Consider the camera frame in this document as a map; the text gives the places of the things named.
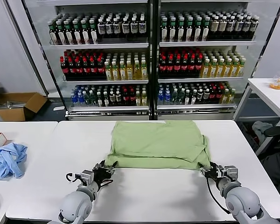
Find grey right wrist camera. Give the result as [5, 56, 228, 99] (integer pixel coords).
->
[224, 165, 239, 182]

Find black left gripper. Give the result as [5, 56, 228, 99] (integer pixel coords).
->
[92, 160, 119, 185]

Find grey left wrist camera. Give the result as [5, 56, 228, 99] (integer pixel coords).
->
[80, 169, 94, 186]

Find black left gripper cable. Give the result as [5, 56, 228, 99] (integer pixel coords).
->
[99, 178, 114, 188]

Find green polo shirt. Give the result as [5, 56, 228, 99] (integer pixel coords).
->
[104, 120, 212, 171]

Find grey green garment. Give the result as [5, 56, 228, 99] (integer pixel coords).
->
[252, 121, 274, 147]

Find crumpled light blue shirt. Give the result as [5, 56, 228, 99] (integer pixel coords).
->
[0, 142, 28, 180]

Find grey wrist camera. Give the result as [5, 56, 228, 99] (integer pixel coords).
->
[80, 169, 94, 186]
[224, 165, 239, 182]

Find clear cup orange liquid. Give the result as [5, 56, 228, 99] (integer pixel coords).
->
[269, 71, 280, 91]

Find red cap cola bottle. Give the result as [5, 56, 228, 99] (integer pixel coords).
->
[195, 56, 203, 78]
[159, 56, 167, 78]
[76, 57, 84, 79]
[61, 57, 69, 79]
[173, 56, 181, 78]
[180, 56, 188, 78]
[83, 57, 91, 79]
[129, 88, 136, 106]
[123, 88, 130, 106]
[209, 86, 216, 104]
[166, 56, 174, 78]
[216, 86, 223, 104]
[188, 56, 196, 78]
[68, 57, 76, 79]
[90, 57, 98, 79]
[97, 57, 105, 79]

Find green cap white label bottle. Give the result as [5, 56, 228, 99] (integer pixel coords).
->
[73, 21, 82, 45]
[64, 21, 73, 45]
[185, 18, 194, 42]
[56, 21, 65, 45]
[176, 18, 185, 42]
[160, 18, 168, 42]
[168, 18, 177, 42]
[89, 21, 98, 45]
[193, 18, 202, 42]
[81, 21, 90, 45]
[49, 21, 58, 45]
[201, 18, 210, 42]

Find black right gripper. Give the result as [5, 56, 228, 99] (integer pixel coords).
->
[198, 161, 225, 182]

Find black office chair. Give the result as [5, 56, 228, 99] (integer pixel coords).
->
[256, 126, 280, 186]

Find open cardboard box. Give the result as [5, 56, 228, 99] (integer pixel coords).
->
[0, 92, 49, 122]

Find dark bottle blue white label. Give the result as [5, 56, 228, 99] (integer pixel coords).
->
[113, 18, 121, 36]
[242, 16, 251, 39]
[130, 16, 138, 35]
[122, 16, 130, 35]
[226, 16, 235, 39]
[105, 18, 113, 36]
[250, 16, 258, 39]
[234, 16, 243, 39]
[98, 18, 105, 36]
[139, 16, 147, 35]

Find white metal cabinet shelf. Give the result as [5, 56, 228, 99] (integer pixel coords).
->
[67, 106, 150, 112]
[156, 104, 236, 110]
[157, 77, 245, 84]
[62, 79, 150, 84]
[50, 42, 150, 49]
[159, 41, 257, 47]

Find silver metal parts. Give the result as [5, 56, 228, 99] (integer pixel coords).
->
[6, 100, 25, 109]

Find white side table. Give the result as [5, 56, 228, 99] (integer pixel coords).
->
[232, 78, 280, 130]

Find glass door drinks cabinet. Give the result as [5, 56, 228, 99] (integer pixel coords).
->
[154, 0, 280, 121]
[4, 0, 154, 121]

